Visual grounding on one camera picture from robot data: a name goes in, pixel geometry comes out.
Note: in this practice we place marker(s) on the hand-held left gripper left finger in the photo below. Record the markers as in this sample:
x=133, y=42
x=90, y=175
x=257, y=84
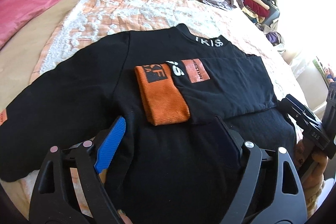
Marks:
x=113, y=144

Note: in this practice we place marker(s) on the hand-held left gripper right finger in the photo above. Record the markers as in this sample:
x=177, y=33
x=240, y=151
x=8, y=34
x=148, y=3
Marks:
x=227, y=140

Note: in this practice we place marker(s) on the black sweater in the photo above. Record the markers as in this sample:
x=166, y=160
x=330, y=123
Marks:
x=78, y=82

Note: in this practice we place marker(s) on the orange white patterned blanket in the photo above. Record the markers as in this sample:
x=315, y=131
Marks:
x=118, y=11

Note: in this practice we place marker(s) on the grey chair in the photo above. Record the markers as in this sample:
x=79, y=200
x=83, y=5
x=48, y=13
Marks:
x=273, y=16

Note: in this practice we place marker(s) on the laundry basket with clothes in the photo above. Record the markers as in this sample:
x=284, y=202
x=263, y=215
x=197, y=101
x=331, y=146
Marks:
x=273, y=37

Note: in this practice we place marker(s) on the person's left hand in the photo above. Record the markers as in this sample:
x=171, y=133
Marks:
x=126, y=217

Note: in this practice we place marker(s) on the floral bag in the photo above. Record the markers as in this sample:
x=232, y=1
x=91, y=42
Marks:
x=329, y=71

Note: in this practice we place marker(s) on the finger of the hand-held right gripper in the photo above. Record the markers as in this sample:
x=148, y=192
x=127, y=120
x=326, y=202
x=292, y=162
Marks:
x=312, y=132
x=302, y=107

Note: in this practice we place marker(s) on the person's right hand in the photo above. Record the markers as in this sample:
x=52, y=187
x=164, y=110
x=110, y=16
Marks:
x=319, y=165

